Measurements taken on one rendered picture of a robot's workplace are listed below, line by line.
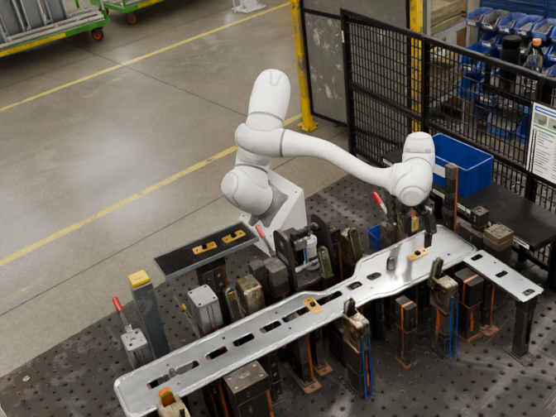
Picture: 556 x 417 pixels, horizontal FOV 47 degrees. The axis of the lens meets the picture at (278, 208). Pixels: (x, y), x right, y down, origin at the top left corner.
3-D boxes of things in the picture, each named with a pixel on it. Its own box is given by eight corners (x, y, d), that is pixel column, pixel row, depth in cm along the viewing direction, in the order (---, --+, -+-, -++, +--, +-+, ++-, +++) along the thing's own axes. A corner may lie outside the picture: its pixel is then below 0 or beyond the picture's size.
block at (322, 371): (321, 377, 234) (313, 319, 218) (302, 356, 244) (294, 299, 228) (333, 371, 236) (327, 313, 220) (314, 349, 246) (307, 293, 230)
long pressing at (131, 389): (132, 429, 189) (131, 426, 188) (109, 381, 206) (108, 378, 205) (481, 251, 238) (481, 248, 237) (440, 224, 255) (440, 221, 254)
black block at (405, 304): (407, 376, 230) (407, 315, 214) (389, 357, 239) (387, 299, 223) (424, 366, 233) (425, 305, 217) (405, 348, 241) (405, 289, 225)
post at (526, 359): (524, 366, 227) (533, 306, 211) (501, 348, 236) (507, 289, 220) (538, 359, 229) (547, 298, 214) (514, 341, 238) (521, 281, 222)
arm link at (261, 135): (277, 150, 220) (285, 114, 224) (227, 144, 224) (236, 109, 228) (284, 164, 233) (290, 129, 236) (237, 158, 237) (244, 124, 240)
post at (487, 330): (487, 337, 241) (492, 278, 225) (467, 321, 249) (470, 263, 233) (500, 330, 243) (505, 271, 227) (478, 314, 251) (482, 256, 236)
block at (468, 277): (466, 347, 238) (469, 289, 223) (445, 329, 247) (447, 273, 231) (485, 336, 242) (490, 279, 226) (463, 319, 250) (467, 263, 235)
